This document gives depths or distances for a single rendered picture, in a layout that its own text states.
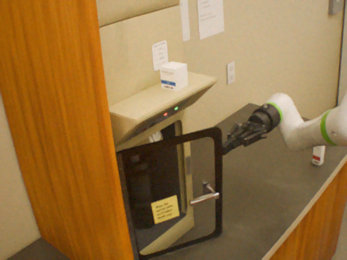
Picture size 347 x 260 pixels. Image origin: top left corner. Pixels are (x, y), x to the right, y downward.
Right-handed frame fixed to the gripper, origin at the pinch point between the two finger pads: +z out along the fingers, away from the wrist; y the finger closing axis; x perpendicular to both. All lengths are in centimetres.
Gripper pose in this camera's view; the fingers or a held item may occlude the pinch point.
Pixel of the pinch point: (228, 145)
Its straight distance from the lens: 131.3
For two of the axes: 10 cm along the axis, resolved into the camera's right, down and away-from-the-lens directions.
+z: -6.5, 3.9, -6.5
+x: 0.8, 8.9, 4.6
